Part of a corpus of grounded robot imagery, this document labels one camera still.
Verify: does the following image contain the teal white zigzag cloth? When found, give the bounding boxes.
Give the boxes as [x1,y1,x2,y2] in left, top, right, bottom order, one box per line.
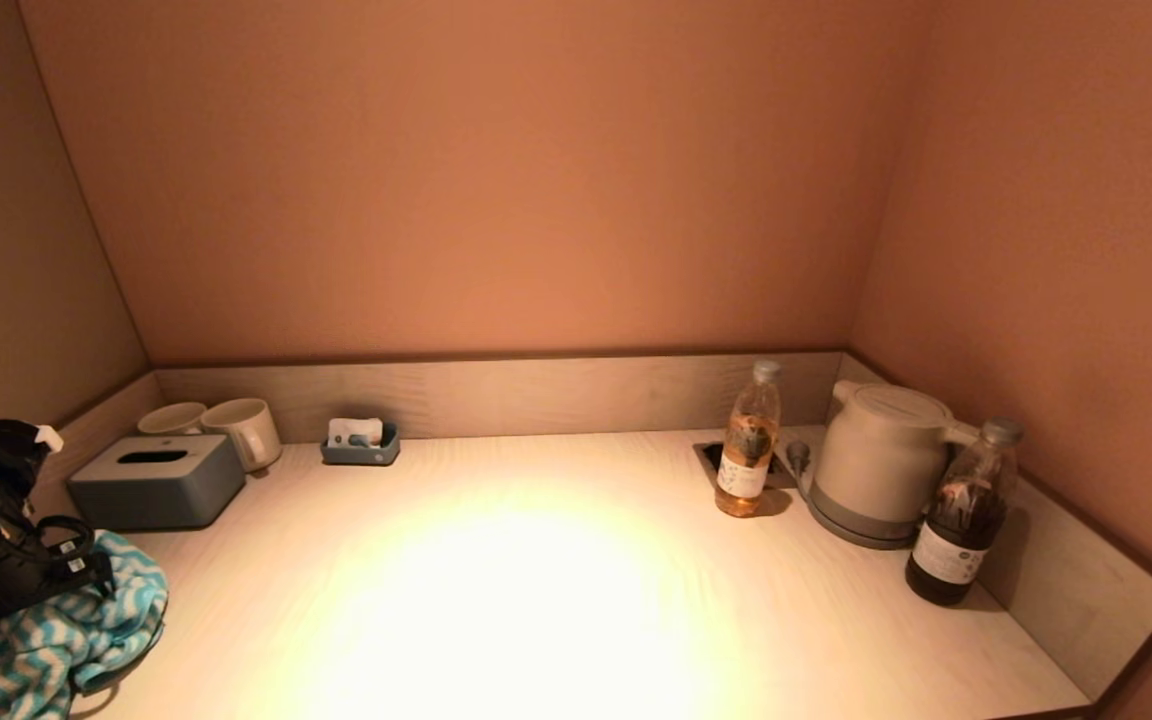
[0,529,170,720]

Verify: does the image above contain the grey tissue box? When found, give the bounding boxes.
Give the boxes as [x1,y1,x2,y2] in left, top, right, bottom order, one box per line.
[66,433,248,532]

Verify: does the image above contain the cream ceramic mug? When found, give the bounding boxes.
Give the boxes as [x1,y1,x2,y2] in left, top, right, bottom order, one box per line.
[137,401,209,437]
[200,397,283,474]

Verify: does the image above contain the white sachet packets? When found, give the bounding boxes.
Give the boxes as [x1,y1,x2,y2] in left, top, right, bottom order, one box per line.
[328,416,385,447]

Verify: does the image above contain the small blue-grey tray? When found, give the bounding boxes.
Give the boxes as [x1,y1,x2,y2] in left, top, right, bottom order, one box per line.
[321,421,402,467]

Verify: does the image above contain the wooden table backsplash rim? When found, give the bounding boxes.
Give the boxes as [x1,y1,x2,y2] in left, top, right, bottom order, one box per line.
[31,348,1152,715]

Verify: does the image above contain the black recessed table socket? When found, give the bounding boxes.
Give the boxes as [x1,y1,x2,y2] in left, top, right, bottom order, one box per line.
[693,441,798,491]

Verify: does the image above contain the orange tea plastic bottle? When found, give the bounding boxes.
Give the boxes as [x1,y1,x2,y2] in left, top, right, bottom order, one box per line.
[714,359,783,519]

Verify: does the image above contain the grey kettle base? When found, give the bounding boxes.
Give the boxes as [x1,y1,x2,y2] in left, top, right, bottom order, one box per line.
[804,486,923,551]

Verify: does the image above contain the white electric kettle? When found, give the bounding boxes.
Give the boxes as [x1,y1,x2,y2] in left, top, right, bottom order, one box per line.
[810,378,983,529]

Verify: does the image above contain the dark tea plastic bottle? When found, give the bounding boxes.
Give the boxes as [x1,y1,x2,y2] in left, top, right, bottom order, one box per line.
[904,417,1025,607]

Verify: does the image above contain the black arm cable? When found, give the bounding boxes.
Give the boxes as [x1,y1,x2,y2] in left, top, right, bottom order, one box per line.
[29,514,99,569]

